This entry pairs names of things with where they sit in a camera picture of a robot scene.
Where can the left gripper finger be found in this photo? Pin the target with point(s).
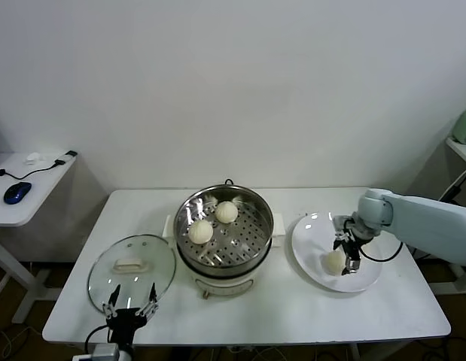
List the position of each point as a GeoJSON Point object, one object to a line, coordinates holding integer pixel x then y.
{"type": "Point", "coordinates": [110, 306]}
{"type": "Point", "coordinates": [149, 307]}

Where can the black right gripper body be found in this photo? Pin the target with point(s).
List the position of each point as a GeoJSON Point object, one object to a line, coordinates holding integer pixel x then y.
{"type": "Point", "coordinates": [355, 242]}

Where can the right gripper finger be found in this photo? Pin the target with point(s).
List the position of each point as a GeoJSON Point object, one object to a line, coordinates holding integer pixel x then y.
{"type": "Point", "coordinates": [341, 239]}
{"type": "Point", "coordinates": [354, 265]}

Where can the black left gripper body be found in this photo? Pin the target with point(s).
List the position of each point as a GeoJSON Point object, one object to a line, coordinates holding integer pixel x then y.
{"type": "Point", "coordinates": [123, 319]}

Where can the white steamed baozi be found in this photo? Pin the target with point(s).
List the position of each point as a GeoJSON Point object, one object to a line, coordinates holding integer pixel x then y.
{"type": "Point", "coordinates": [227, 212]}
{"type": "Point", "coordinates": [200, 232]}
{"type": "Point", "coordinates": [332, 261]}

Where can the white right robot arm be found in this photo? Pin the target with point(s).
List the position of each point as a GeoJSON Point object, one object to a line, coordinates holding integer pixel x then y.
{"type": "Point", "coordinates": [424, 222]}

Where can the stainless steel steamer basket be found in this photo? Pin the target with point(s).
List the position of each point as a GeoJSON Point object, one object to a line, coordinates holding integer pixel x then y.
{"type": "Point", "coordinates": [255, 240]}

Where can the white round plate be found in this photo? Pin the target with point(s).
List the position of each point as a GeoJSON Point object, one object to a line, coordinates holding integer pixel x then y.
{"type": "Point", "coordinates": [311, 240]}

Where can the blue computer mouse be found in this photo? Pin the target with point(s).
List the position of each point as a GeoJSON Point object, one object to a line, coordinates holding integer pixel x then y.
{"type": "Point", "coordinates": [17, 192]}

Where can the pale green appliance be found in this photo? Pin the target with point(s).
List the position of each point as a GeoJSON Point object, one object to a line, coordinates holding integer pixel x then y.
{"type": "Point", "coordinates": [465, 126]}

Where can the small white object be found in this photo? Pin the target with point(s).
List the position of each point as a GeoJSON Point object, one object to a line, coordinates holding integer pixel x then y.
{"type": "Point", "coordinates": [33, 158]}

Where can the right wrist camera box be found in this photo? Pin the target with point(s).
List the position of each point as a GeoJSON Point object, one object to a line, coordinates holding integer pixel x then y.
{"type": "Point", "coordinates": [342, 222]}

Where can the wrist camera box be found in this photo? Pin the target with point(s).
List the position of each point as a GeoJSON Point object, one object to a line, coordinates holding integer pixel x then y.
{"type": "Point", "coordinates": [102, 352]}
{"type": "Point", "coordinates": [342, 222]}

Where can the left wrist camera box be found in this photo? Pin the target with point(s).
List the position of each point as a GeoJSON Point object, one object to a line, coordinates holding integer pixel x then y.
{"type": "Point", "coordinates": [102, 352]}

